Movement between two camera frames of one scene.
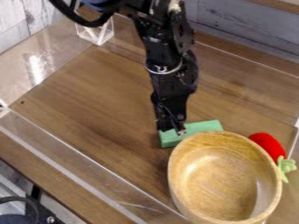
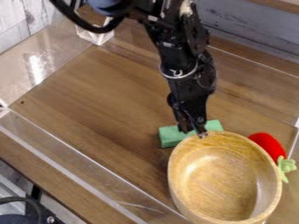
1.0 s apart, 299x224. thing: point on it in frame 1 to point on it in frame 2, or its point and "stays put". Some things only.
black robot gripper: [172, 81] to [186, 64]
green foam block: [171, 136] stays put
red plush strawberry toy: [275, 150] stays put
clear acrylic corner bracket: [99, 34] stays put
